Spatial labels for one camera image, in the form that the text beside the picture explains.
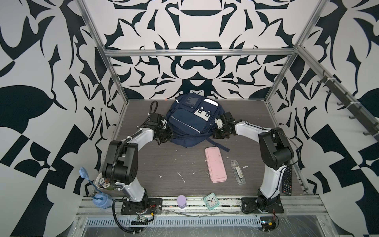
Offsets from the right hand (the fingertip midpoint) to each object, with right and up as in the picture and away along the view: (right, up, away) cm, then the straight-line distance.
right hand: (213, 133), depth 99 cm
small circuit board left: (-39, -39, -26) cm, 61 cm away
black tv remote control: (+37, -25, -18) cm, 48 cm away
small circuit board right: (+22, -40, -28) cm, 53 cm away
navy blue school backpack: (-14, +9, +4) cm, 17 cm away
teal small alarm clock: (-5, -31, -24) cm, 40 cm away
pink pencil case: (0, -19, -15) cm, 24 cm away
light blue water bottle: (-56, -27, -30) cm, 69 cm away
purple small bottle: (-19, -28, -30) cm, 45 cm away
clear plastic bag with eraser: (+11, -21, -15) cm, 28 cm away
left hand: (-25, +1, -5) cm, 26 cm away
